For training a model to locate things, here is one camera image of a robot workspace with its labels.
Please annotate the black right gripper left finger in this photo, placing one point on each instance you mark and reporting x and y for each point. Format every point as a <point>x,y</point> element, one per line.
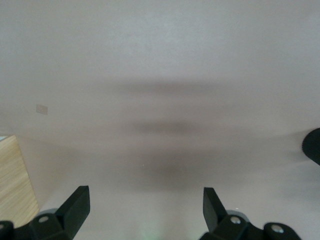
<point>72,215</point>

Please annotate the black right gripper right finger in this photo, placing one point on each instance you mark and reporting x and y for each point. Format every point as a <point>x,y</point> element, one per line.
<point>217,220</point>

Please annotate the light wooden drawer cabinet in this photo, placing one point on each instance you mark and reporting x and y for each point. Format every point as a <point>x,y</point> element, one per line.
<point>12,175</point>

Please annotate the small square tape patch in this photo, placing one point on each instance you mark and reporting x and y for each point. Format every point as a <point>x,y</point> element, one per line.
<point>42,109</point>

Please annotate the black cylindrical vase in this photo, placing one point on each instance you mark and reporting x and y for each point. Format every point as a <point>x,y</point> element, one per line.
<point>312,146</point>

